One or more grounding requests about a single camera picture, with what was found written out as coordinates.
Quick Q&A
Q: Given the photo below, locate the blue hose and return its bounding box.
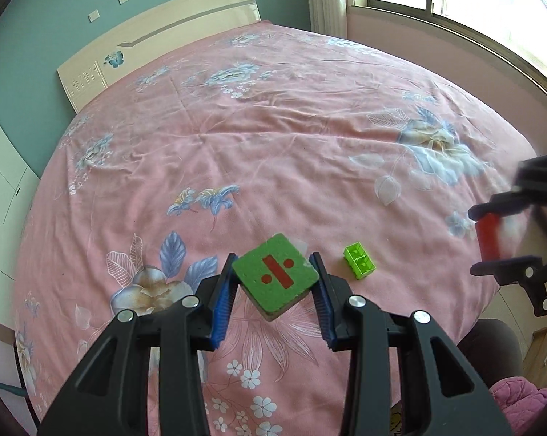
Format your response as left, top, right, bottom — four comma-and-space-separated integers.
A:
0, 379, 29, 397

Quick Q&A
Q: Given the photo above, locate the person's right leg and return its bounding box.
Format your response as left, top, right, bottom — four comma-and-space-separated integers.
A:
457, 318, 524, 387

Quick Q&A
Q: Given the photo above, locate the white curtain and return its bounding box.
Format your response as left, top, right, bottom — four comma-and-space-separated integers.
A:
304, 0, 349, 39

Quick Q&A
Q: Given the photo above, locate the green square foam block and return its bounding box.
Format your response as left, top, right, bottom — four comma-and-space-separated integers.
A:
232, 233, 320, 323

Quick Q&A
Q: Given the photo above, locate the red cube block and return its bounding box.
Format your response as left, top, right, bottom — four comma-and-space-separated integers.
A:
477, 215, 501, 259

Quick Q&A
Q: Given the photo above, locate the green plastic building brick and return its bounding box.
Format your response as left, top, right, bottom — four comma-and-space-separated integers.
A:
343, 242, 378, 280

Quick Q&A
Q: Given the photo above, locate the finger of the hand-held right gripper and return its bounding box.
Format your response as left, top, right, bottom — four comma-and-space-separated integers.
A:
468, 151, 547, 222
470, 254, 547, 319

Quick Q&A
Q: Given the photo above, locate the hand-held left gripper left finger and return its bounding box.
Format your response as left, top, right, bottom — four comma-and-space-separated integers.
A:
37, 252, 238, 436

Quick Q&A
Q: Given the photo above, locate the window with metal frame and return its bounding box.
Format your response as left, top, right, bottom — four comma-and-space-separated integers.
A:
346, 0, 547, 110

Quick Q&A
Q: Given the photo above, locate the white wardrobe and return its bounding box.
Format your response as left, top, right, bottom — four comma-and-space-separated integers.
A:
0, 86, 40, 282

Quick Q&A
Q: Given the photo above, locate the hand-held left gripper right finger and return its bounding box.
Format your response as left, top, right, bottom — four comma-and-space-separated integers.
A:
310, 251, 515, 436

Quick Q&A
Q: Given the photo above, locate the pink floral blanket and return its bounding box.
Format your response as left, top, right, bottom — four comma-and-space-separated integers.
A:
12, 20, 540, 436

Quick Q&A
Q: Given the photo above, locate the cream wooden headboard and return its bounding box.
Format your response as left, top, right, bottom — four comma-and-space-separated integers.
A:
56, 0, 261, 114

